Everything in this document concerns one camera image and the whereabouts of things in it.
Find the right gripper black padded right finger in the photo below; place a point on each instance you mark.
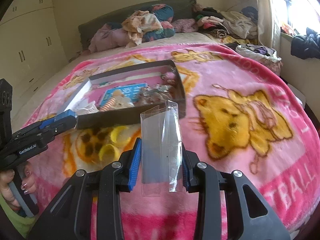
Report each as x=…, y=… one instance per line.
x=189, y=161

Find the person's left hand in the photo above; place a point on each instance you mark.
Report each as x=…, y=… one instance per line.
x=9, y=189

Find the pink fluffy pompom keychain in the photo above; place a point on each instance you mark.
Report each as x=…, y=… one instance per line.
x=169, y=77

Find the cream window curtain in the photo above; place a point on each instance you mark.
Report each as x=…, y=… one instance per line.
x=268, y=24

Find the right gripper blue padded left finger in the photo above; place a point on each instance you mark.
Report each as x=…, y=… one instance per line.
x=134, y=163

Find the cream built-in wardrobe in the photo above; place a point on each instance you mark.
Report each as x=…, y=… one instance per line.
x=31, y=49

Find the sheer bow hair clip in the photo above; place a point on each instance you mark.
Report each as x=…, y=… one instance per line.
x=156, y=94

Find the blue Chinese book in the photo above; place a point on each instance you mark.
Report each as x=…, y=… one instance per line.
x=128, y=91

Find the dark jacket on windowsill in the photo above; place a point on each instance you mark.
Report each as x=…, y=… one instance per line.
x=306, y=46

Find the white box beside bed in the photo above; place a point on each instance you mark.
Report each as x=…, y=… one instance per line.
x=300, y=97

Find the pile of quilts and pillows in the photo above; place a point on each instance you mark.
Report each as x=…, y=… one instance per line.
x=155, y=22

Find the shallow cardboard tray box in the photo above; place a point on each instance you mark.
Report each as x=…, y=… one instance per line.
x=93, y=88

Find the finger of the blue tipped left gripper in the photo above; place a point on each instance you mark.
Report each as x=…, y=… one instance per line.
x=57, y=118

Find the white plastic claw clip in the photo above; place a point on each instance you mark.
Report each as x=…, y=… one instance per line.
x=85, y=107

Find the floral laundry basket with clothes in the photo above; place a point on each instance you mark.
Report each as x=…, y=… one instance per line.
x=262, y=54

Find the pink teddy bear blanket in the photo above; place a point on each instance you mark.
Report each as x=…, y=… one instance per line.
x=239, y=115

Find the pile of folded clothes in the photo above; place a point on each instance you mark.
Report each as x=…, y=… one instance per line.
x=228, y=26

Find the green sleeve forearm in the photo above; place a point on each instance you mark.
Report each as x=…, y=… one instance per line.
x=22, y=224

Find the clear plastic zip bag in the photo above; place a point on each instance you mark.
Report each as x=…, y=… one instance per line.
x=161, y=150

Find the orange striped doll ornament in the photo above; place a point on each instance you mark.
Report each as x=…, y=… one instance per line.
x=117, y=101

